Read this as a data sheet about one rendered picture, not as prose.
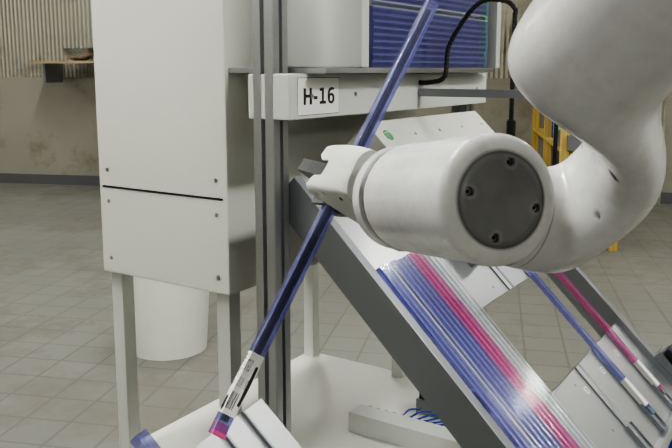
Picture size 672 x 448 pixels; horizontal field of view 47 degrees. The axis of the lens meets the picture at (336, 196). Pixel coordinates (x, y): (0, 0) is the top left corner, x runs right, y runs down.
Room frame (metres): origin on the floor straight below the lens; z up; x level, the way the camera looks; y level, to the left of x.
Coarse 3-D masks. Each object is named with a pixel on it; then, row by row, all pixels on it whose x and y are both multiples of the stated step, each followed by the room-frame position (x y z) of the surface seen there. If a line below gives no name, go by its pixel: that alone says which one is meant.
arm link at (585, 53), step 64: (576, 0) 0.39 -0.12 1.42; (640, 0) 0.36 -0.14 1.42; (512, 64) 0.43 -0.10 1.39; (576, 64) 0.39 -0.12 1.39; (640, 64) 0.38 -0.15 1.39; (576, 128) 0.42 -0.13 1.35; (640, 128) 0.42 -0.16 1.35; (576, 192) 0.52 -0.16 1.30; (640, 192) 0.46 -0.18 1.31; (576, 256) 0.53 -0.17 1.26
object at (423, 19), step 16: (432, 0) 0.88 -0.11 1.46; (432, 16) 0.87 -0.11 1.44; (416, 32) 0.86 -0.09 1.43; (416, 48) 0.85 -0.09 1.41; (400, 64) 0.84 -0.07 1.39; (400, 80) 0.83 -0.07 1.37; (384, 96) 0.82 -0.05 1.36; (384, 112) 0.81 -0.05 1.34; (368, 128) 0.80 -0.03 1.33; (368, 144) 0.80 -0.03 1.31; (320, 208) 0.76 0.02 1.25; (320, 224) 0.75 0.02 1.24; (304, 240) 0.75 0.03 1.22; (320, 240) 0.74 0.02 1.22; (304, 256) 0.73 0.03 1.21; (288, 272) 0.73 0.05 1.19; (304, 272) 0.73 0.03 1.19; (288, 288) 0.72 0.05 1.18; (272, 304) 0.71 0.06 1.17; (288, 304) 0.71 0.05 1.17; (272, 320) 0.70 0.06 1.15; (256, 336) 0.70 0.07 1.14; (272, 336) 0.70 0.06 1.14; (256, 352) 0.69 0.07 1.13; (224, 416) 0.66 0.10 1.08; (224, 432) 0.65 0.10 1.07
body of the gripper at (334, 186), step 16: (336, 160) 0.65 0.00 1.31; (352, 160) 0.63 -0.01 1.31; (320, 176) 0.67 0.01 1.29; (336, 176) 0.64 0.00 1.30; (352, 176) 0.62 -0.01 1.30; (320, 192) 0.66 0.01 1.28; (336, 192) 0.63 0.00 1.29; (352, 192) 0.62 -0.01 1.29; (336, 208) 0.68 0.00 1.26; (352, 208) 0.63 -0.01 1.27
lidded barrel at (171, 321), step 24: (144, 288) 3.57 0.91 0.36; (168, 288) 3.57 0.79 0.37; (192, 288) 3.63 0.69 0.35; (144, 312) 3.59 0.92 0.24; (168, 312) 3.58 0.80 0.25; (192, 312) 3.64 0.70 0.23; (144, 336) 3.60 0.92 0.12; (168, 336) 3.58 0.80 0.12; (192, 336) 3.64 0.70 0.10; (168, 360) 3.59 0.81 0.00
